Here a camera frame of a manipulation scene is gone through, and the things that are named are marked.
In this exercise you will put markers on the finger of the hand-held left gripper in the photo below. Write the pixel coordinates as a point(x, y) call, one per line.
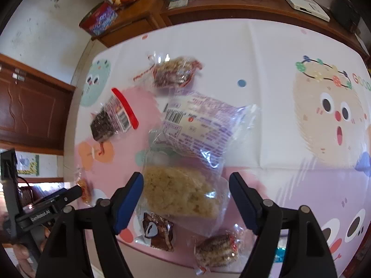
point(65, 197)

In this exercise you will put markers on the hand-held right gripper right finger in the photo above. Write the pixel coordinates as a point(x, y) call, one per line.
point(243, 202)

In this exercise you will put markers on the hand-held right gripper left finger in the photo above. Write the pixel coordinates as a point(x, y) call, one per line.
point(129, 202)

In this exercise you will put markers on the brown snack packet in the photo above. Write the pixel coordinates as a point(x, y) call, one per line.
point(158, 231)

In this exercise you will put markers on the yellow puffed rice cake packet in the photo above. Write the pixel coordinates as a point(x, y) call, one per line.
point(179, 192)

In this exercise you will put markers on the small rice roll packet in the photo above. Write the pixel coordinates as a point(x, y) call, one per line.
point(216, 252)

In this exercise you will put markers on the blue snack packet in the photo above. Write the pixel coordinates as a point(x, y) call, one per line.
point(280, 256)

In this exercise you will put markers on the dark cake packet red end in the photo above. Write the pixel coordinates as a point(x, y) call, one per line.
point(111, 115)

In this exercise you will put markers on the purple printed bread packet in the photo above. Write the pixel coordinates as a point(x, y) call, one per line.
point(200, 124)

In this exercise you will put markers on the nut bar clear packet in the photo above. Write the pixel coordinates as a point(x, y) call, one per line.
point(174, 72)

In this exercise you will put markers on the person's left hand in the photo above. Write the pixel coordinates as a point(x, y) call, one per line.
point(24, 256)

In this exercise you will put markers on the brown wooden door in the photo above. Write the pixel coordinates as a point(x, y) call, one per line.
point(32, 107)

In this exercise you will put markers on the red blue tin box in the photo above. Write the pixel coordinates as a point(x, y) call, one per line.
point(100, 20)

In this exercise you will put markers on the wooden television cabinet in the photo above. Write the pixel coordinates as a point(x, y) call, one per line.
point(217, 8)

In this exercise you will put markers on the white set-top box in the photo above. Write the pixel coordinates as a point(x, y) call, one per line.
point(304, 4)

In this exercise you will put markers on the dark air fryer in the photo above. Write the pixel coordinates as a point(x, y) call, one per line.
point(345, 13)

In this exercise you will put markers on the cartoon wall sticker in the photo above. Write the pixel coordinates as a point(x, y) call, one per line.
point(27, 165)

